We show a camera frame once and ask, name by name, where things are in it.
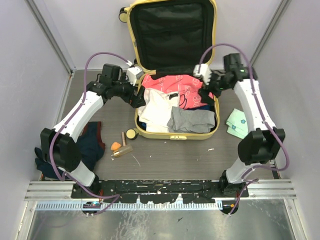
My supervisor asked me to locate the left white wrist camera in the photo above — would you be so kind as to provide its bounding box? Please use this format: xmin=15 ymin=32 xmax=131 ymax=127
xmin=126 ymin=66 xmax=144 ymax=86

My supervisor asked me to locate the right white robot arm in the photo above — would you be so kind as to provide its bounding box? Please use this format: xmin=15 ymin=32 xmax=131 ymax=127
xmin=193 ymin=53 xmax=286 ymax=197

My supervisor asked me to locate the grey cloth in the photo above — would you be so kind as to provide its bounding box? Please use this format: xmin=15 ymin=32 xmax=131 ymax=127
xmin=167 ymin=107 xmax=216 ymax=134

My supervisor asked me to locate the blue garment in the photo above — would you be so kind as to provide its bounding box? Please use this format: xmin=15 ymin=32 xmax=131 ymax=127
xmin=136 ymin=105 xmax=216 ymax=131

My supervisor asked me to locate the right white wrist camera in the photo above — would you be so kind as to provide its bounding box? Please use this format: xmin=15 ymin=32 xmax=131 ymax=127
xmin=193 ymin=63 xmax=212 ymax=86

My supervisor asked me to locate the pink patterned garment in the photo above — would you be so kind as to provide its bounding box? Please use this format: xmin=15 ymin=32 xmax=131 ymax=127
xmin=141 ymin=74 xmax=208 ymax=110

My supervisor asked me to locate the brown lipstick tube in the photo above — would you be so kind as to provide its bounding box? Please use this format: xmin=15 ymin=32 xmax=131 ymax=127
xmin=121 ymin=132 xmax=127 ymax=146

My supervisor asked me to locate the white t-shirt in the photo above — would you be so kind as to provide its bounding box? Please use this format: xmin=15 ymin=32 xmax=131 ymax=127
xmin=138 ymin=88 xmax=180 ymax=133

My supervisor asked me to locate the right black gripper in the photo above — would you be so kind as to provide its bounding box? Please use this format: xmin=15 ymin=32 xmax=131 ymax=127
xmin=197 ymin=69 xmax=231 ymax=106

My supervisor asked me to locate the orange makeup sponge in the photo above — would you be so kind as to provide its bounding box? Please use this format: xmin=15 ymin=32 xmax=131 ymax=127
xmin=110 ymin=142 xmax=122 ymax=151

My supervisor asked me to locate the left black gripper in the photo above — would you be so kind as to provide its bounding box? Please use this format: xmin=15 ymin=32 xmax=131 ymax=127
xmin=111 ymin=72 xmax=146 ymax=108

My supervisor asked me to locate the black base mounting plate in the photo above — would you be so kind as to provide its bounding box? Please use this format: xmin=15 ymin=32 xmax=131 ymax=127
xmin=70 ymin=178 xmax=250 ymax=204

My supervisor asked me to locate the amber perfume bottle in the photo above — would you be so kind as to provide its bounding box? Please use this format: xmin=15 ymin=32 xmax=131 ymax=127
xmin=111 ymin=144 xmax=133 ymax=158

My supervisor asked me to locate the yellow hard-shell suitcase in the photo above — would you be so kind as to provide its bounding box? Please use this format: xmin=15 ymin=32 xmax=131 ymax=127
xmin=118 ymin=0 xmax=220 ymax=140

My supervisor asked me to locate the aluminium rail frame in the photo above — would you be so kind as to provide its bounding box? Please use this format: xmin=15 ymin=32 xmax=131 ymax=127
xmin=24 ymin=179 xmax=297 ymax=204

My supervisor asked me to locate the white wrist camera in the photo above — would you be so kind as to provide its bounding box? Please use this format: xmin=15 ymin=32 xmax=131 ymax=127
xmin=126 ymin=66 xmax=144 ymax=86
xmin=193 ymin=63 xmax=212 ymax=86

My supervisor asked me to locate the dark navy maroon garment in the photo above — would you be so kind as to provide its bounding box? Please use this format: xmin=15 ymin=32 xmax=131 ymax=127
xmin=34 ymin=121 xmax=106 ymax=180

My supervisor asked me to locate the grey slotted cable duct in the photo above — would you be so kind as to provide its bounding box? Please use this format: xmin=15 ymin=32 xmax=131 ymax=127
xmin=35 ymin=200 xmax=223 ymax=211

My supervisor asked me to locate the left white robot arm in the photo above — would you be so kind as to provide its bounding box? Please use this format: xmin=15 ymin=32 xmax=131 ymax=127
xmin=40 ymin=64 xmax=146 ymax=198

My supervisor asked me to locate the mint green cloth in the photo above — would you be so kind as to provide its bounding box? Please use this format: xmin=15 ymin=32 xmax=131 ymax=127
xmin=226 ymin=108 xmax=248 ymax=139

